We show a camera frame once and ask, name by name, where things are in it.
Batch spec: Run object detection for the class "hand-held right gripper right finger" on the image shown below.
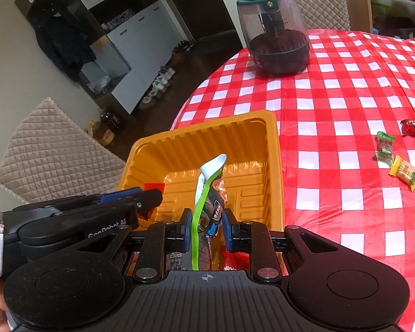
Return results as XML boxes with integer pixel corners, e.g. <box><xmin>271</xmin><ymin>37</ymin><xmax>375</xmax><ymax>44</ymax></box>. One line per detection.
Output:
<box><xmin>221</xmin><ymin>208</ymin><xmax>339</xmax><ymax>283</ymax></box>

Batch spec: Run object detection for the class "dark jar with teal lid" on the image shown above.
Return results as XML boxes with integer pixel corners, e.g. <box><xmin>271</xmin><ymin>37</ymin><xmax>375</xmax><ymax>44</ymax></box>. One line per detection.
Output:
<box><xmin>237</xmin><ymin>0</ymin><xmax>311</xmax><ymax>77</ymax></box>

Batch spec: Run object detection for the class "red white checked tablecloth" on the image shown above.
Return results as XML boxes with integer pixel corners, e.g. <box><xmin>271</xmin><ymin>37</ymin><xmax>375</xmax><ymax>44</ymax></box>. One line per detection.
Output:
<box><xmin>169</xmin><ymin>28</ymin><xmax>415</xmax><ymax>332</ymax></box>

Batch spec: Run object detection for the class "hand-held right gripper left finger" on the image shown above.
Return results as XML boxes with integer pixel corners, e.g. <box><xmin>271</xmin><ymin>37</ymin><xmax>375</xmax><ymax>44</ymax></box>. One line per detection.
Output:
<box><xmin>78</xmin><ymin>208</ymin><xmax>193</xmax><ymax>283</ymax></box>

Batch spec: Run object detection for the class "orange plastic tray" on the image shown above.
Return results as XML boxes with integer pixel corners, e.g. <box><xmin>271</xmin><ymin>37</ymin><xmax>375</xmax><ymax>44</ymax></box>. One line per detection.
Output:
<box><xmin>117</xmin><ymin>110</ymin><xmax>286</xmax><ymax>274</ymax></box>

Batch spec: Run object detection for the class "row of shoes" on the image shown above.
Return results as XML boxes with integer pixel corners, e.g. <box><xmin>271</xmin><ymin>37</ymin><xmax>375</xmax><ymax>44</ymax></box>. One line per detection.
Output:
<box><xmin>138</xmin><ymin>40</ymin><xmax>196</xmax><ymax>109</ymax></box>

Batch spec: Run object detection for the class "white drawer cabinet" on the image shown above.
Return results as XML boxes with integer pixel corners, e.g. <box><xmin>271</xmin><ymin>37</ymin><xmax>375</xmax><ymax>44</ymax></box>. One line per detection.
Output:
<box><xmin>107</xmin><ymin>0</ymin><xmax>191</xmax><ymax>115</ymax></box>

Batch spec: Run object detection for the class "dark door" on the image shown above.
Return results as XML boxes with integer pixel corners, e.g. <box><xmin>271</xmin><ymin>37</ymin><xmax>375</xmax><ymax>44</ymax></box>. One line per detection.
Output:
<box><xmin>152</xmin><ymin>0</ymin><xmax>244</xmax><ymax>51</ymax></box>

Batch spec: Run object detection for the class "black coat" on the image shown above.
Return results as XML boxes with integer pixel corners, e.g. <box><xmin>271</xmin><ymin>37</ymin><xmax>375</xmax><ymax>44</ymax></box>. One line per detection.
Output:
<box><xmin>33</xmin><ymin>5</ymin><xmax>97</xmax><ymax>82</ymax></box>

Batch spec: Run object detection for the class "green candy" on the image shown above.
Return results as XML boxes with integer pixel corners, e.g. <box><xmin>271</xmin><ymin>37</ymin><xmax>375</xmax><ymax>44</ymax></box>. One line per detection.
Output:
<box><xmin>374</xmin><ymin>131</ymin><xmax>396</xmax><ymax>163</ymax></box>

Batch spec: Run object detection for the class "yellow candy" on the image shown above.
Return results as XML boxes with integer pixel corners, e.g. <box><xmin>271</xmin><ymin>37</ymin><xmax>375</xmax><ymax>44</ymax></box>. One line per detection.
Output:
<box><xmin>388</xmin><ymin>155</ymin><xmax>415</xmax><ymax>192</ymax></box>

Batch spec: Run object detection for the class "silver green-edged snack packet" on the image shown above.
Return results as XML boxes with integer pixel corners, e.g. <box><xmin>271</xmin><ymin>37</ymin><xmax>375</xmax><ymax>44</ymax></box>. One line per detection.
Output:
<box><xmin>191</xmin><ymin>154</ymin><xmax>229</xmax><ymax>271</ymax></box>

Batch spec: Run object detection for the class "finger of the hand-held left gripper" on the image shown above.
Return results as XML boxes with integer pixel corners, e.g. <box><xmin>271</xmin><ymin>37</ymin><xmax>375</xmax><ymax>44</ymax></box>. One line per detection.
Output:
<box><xmin>53</xmin><ymin>190</ymin><xmax>164</xmax><ymax>220</ymax></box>
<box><xmin>12</xmin><ymin>187</ymin><xmax>144</xmax><ymax>216</ymax></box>

